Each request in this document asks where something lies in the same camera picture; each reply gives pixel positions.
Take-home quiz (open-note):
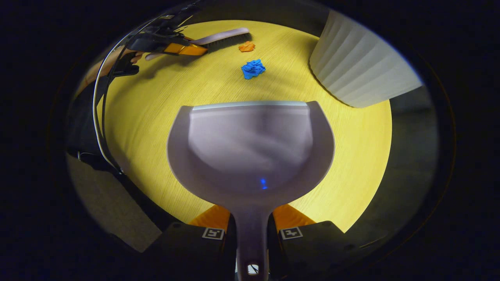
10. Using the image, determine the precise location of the white cable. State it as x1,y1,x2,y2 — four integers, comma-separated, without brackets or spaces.
92,16,176,172

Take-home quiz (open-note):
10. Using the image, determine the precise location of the lavender plastic dustpan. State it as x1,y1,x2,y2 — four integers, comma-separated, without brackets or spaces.
166,100,336,281

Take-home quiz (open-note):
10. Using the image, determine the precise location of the blue paper scrap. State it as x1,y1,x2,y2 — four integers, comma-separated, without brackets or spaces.
241,59,266,80

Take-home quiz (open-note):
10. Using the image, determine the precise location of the white ribbed garbage bin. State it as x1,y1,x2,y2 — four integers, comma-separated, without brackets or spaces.
309,10,423,108

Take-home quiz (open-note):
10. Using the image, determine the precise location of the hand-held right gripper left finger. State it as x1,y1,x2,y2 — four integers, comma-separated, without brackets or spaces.
142,205,237,281

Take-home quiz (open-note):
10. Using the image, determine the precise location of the small lavender broom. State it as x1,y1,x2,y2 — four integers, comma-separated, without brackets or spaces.
145,27,251,61

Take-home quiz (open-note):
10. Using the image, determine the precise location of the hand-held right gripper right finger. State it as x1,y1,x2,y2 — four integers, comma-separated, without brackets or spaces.
268,204,364,281

